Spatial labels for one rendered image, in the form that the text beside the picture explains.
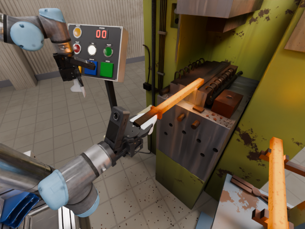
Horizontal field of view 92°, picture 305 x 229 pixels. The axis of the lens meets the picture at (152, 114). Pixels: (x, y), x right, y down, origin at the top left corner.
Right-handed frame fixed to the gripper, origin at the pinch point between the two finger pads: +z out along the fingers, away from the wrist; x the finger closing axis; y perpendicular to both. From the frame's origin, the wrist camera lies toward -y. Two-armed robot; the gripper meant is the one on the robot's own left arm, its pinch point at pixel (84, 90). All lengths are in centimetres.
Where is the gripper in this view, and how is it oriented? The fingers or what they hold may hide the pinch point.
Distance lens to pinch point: 86.3
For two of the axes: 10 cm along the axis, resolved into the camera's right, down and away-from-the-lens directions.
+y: -8.8, 3.1, -3.7
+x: 4.8, 5.6, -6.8
